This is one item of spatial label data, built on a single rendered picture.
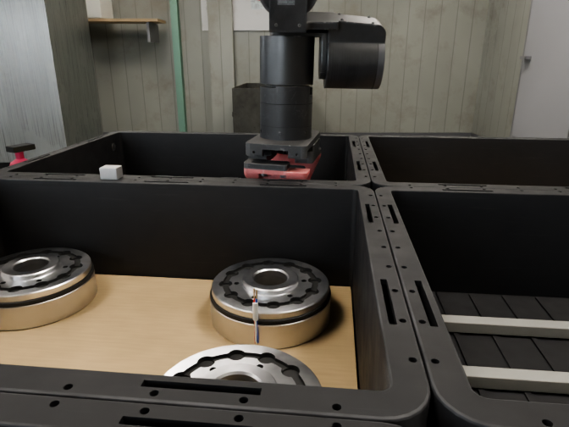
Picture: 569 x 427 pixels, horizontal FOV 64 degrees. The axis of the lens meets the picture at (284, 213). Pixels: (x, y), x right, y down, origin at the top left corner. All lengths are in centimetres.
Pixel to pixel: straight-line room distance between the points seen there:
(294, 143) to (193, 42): 584
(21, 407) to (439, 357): 16
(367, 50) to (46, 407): 41
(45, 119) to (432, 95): 456
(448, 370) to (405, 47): 620
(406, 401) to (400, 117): 625
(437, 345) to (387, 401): 4
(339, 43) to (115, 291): 33
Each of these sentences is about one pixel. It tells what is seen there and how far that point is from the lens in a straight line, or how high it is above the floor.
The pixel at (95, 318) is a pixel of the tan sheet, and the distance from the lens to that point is 44.
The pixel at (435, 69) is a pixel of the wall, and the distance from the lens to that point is 646.
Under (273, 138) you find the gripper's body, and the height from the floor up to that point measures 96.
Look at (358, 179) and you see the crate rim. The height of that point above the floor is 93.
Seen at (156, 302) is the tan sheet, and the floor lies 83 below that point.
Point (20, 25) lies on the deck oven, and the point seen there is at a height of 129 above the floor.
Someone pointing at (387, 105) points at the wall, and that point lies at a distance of 634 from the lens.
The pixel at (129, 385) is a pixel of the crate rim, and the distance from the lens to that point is 19.
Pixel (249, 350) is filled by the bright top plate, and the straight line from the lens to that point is 32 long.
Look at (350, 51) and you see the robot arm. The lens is 49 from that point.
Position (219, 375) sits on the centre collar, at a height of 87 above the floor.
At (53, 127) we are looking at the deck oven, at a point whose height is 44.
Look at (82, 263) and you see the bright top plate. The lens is 47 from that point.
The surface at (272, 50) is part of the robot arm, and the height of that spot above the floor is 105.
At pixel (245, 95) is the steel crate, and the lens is 505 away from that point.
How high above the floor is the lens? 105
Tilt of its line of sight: 19 degrees down
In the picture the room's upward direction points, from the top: straight up
